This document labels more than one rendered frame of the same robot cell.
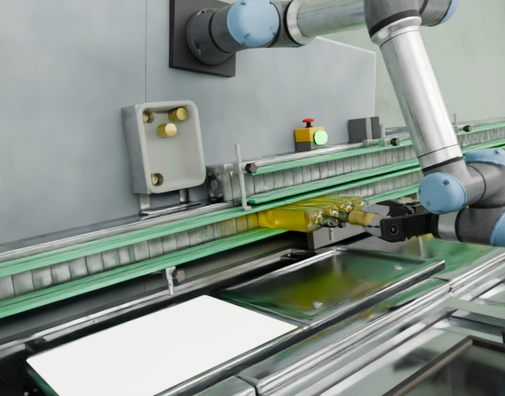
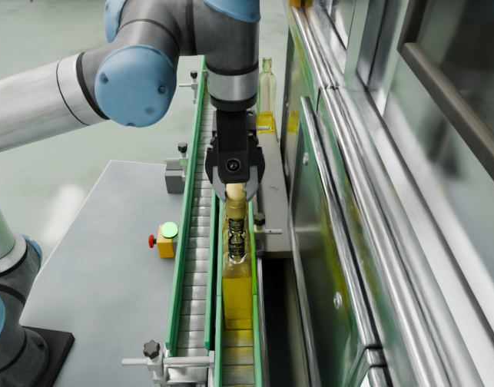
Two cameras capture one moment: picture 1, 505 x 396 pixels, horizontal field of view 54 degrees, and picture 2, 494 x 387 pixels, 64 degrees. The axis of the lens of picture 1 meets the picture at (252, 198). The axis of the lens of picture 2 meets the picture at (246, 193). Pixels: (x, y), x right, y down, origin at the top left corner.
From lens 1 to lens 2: 58 cm
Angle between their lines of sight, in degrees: 11
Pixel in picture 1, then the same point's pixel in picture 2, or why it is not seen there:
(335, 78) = (121, 204)
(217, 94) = (89, 357)
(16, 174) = not seen: outside the picture
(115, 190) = not seen: outside the picture
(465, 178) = (111, 47)
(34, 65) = not seen: outside the picture
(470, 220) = (217, 51)
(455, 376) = (489, 64)
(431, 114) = (4, 98)
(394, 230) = (233, 163)
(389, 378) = (491, 221)
